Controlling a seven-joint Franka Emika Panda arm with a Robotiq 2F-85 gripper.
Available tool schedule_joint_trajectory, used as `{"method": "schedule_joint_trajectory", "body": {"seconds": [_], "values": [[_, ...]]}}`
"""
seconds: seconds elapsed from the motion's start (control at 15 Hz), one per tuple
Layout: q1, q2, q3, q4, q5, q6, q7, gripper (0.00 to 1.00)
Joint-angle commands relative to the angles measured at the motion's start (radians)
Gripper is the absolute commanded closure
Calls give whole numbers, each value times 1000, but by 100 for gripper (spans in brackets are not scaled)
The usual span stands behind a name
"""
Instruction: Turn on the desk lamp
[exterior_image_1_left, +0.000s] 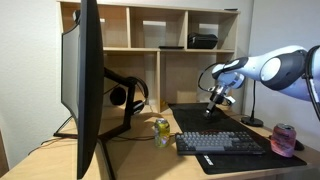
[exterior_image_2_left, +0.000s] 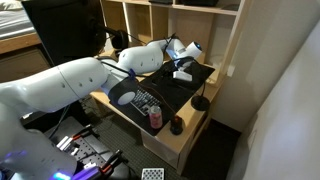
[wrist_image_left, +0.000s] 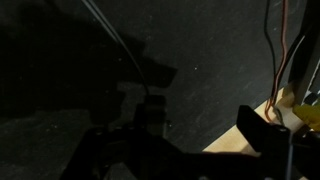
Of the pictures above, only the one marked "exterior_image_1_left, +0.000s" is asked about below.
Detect black monitor stand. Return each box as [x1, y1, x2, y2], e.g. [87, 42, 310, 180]
[53, 66, 138, 180]

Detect black curved monitor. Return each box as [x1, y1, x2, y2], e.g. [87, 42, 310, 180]
[60, 0, 105, 180]

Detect yellow green soda can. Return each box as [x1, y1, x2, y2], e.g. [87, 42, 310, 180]
[153, 117, 171, 149]

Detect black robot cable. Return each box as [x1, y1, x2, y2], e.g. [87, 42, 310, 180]
[304, 46, 320, 121]

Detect grey mechanical keyboard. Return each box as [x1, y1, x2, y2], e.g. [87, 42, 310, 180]
[174, 130, 266, 156]

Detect black headphones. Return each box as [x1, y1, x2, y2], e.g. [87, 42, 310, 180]
[109, 76, 150, 116]

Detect wooden desk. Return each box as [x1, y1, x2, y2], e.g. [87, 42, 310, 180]
[0, 103, 320, 180]

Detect black monitor cable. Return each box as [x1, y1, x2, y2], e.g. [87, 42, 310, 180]
[28, 133, 178, 156]

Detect black desk mat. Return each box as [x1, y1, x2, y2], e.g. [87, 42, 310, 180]
[168, 102, 308, 176]

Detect flat black device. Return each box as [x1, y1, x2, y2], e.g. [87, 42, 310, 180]
[158, 45, 185, 50]

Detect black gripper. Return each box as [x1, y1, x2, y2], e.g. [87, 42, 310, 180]
[203, 85, 230, 120]

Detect black case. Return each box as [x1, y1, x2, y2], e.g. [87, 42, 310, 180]
[187, 32, 219, 50]

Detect pink soda can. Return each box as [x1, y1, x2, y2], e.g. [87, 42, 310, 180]
[269, 123, 298, 158]

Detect wooden shelf hutch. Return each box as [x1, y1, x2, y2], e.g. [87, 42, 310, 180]
[56, 0, 241, 114]

